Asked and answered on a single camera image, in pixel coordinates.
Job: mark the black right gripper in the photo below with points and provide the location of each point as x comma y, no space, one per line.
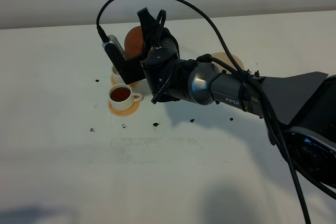
156,56

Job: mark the brown clay teapot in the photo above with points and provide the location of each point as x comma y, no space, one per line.
133,42

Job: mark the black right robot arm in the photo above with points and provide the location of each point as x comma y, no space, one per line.
300,110

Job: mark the orange coaster rear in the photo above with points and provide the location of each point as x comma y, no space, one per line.
131,85

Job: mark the orange coaster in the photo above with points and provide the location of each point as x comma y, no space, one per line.
126,111
131,85

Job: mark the white teacup rear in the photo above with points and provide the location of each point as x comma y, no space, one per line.
115,76

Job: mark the white teacup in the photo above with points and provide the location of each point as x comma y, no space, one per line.
122,97
115,76

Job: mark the white teacup front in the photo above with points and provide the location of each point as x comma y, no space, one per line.
122,97

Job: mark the orange coaster front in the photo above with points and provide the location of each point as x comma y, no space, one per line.
126,111

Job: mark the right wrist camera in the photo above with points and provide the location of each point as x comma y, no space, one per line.
129,69

